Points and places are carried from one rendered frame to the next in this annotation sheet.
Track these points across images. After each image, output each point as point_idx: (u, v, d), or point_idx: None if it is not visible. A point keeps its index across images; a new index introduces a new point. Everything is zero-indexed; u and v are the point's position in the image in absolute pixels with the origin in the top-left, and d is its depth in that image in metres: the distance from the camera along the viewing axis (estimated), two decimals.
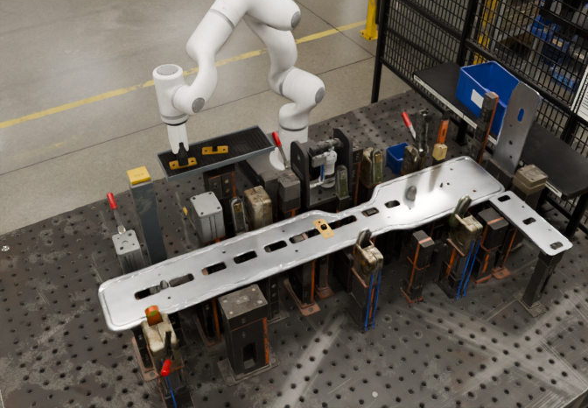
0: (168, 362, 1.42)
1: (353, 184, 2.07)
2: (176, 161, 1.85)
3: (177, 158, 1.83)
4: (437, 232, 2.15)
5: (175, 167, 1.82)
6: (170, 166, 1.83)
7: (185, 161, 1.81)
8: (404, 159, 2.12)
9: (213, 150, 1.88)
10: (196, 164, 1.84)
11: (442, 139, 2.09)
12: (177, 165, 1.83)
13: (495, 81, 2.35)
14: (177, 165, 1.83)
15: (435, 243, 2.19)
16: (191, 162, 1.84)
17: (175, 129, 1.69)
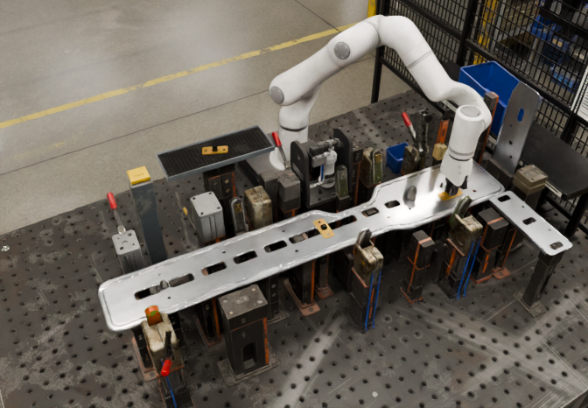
0: (168, 362, 1.42)
1: (353, 184, 2.07)
2: (443, 192, 1.97)
3: (445, 189, 1.96)
4: (437, 232, 2.15)
5: (446, 198, 1.94)
6: (441, 198, 1.95)
7: (457, 192, 1.94)
8: (404, 159, 2.12)
9: (213, 150, 1.88)
10: (463, 193, 1.97)
11: (442, 139, 2.09)
12: (446, 196, 1.95)
13: (495, 81, 2.35)
14: (446, 195, 1.96)
15: (435, 243, 2.19)
16: (457, 192, 1.97)
17: (466, 164, 1.82)
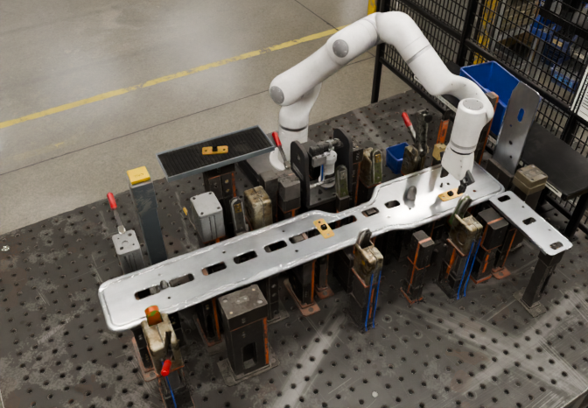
0: (168, 362, 1.42)
1: (353, 184, 2.07)
2: (443, 193, 1.97)
3: (441, 175, 1.95)
4: (437, 232, 2.15)
5: (446, 199, 1.95)
6: (441, 199, 1.95)
7: (465, 190, 1.89)
8: (404, 159, 2.12)
9: (213, 150, 1.88)
10: (463, 193, 1.97)
11: (442, 139, 2.09)
12: (446, 197, 1.95)
13: (495, 81, 2.35)
14: (446, 196, 1.96)
15: (435, 243, 2.19)
16: (457, 193, 1.97)
17: (468, 158, 1.80)
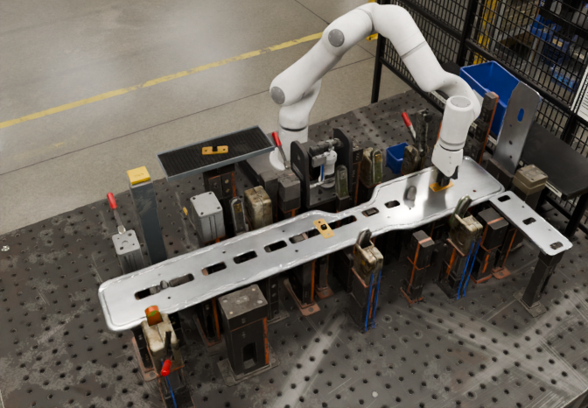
0: (168, 362, 1.42)
1: (353, 184, 2.07)
2: (434, 184, 2.00)
3: (437, 179, 1.99)
4: (437, 232, 2.15)
5: (437, 189, 1.98)
6: (432, 189, 1.98)
7: (448, 182, 1.97)
8: (404, 159, 2.12)
9: (213, 150, 1.88)
10: (453, 184, 2.00)
11: None
12: (437, 187, 1.98)
13: (495, 81, 2.35)
14: (437, 186, 1.99)
15: (435, 243, 2.19)
16: (448, 183, 2.00)
17: (457, 154, 1.85)
